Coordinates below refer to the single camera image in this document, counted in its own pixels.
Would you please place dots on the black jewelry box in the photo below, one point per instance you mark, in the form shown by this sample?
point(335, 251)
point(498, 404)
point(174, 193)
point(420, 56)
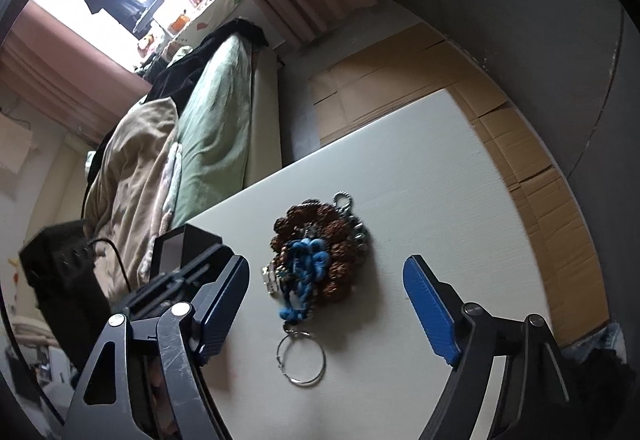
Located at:
point(172, 252)

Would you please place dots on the flattened cardboard sheets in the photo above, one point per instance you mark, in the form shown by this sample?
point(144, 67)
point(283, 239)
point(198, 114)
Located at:
point(380, 84)

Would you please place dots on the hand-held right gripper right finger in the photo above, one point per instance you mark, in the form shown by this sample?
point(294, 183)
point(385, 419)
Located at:
point(430, 315)

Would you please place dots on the dark cloth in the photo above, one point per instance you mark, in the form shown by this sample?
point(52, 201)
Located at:
point(600, 380)

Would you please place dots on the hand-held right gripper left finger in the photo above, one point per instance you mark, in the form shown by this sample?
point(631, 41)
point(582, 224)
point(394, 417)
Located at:
point(220, 305)

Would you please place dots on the small orange container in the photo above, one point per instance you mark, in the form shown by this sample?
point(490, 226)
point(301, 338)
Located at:
point(181, 21)

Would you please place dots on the printed window seat cushion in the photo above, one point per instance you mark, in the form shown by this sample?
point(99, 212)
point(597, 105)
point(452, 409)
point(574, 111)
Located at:
point(210, 14)

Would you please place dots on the black clothing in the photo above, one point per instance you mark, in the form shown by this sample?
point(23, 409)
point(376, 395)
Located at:
point(185, 64)

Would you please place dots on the beige blanket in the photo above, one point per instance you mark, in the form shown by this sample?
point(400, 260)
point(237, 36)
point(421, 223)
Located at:
point(130, 169)

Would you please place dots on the silver hoop earring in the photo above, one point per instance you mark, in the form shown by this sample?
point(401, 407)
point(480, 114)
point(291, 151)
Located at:
point(278, 356)

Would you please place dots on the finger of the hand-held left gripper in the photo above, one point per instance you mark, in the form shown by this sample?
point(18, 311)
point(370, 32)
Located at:
point(160, 292)

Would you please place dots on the white bead charm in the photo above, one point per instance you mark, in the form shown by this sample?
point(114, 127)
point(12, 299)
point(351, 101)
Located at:
point(271, 277)

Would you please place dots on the bed with green sheet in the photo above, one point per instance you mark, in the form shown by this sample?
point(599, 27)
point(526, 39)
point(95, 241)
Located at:
point(220, 119)

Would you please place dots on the paper sheet on wall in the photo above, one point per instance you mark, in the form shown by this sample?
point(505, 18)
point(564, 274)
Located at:
point(15, 149)

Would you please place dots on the white bed base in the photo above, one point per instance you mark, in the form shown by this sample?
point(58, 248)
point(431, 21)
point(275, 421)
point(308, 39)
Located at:
point(265, 119)

